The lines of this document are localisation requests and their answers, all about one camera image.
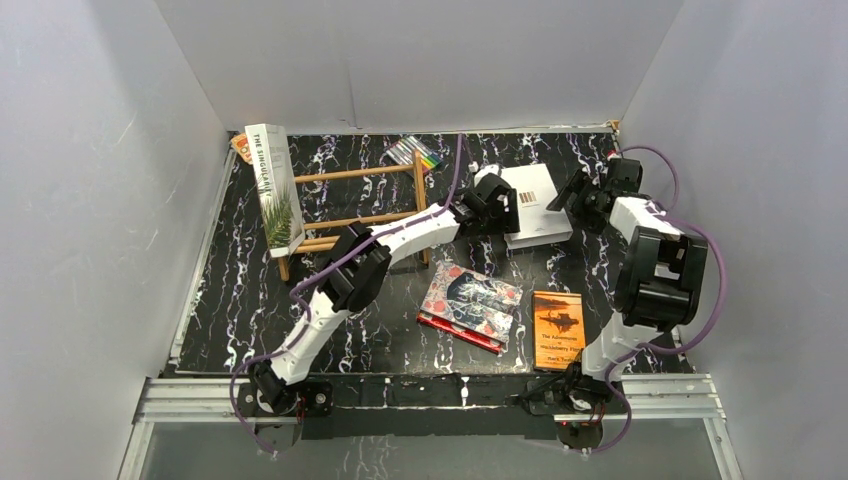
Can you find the white book with brown bars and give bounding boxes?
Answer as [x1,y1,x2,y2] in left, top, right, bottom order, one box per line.
[500,163,573,250]

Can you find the white palm leaf book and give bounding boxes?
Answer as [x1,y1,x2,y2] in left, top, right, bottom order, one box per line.
[245,124,306,258]

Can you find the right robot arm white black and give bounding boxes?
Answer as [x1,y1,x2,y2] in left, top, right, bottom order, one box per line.
[547,157,708,414]

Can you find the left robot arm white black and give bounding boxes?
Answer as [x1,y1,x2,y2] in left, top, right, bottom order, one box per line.
[244,173,520,416]

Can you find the pack of coloured markers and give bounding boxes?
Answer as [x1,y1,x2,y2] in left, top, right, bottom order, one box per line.
[385,135,442,174]

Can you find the floral patterned book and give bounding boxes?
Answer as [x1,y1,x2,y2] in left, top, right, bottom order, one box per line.
[419,261,523,347]

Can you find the orange Huckleberry Finn book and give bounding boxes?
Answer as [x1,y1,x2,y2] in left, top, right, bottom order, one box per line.
[532,290,586,371]

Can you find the red book under floral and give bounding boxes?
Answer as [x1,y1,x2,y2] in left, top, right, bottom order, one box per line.
[417,311,502,354]

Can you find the small orange card box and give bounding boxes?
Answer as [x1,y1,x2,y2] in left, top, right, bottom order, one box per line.
[230,133,253,165]

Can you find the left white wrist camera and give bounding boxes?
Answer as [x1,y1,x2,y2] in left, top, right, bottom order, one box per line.
[473,164,503,187]

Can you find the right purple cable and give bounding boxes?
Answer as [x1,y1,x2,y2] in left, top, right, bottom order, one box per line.
[582,145,730,456]

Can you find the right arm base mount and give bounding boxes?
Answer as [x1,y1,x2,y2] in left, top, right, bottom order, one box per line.
[508,368,616,453]

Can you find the aluminium frame rail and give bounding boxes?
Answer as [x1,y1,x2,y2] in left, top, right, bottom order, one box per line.
[119,373,742,479]

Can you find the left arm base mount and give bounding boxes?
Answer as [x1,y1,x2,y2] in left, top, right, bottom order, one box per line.
[228,376,334,458]

